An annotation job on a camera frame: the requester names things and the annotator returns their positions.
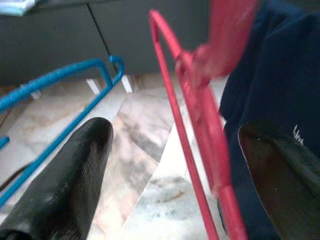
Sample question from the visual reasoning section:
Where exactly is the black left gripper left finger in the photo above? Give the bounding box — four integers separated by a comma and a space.
0, 117, 115, 240

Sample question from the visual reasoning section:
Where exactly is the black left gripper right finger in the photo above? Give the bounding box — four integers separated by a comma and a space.
239, 122, 320, 240

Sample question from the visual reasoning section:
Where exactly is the red clothes hanger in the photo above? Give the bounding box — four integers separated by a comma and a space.
148, 0, 260, 240

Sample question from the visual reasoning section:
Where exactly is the blue clothes hanger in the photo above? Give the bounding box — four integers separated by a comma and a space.
0, 55, 125, 208

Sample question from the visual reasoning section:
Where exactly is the navy shirt with red collar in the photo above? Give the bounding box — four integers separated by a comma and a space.
218, 0, 320, 240

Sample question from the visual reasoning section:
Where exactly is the black television cabinet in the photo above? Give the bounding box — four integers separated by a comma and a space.
0, 0, 213, 95

